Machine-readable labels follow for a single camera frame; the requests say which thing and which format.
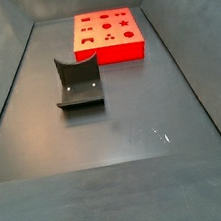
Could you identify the black curved holder stand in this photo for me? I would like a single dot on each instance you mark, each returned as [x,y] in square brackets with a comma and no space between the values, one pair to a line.
[81,83]

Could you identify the red shape sorter block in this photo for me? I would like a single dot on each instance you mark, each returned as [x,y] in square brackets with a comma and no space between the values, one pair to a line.
[112,34]

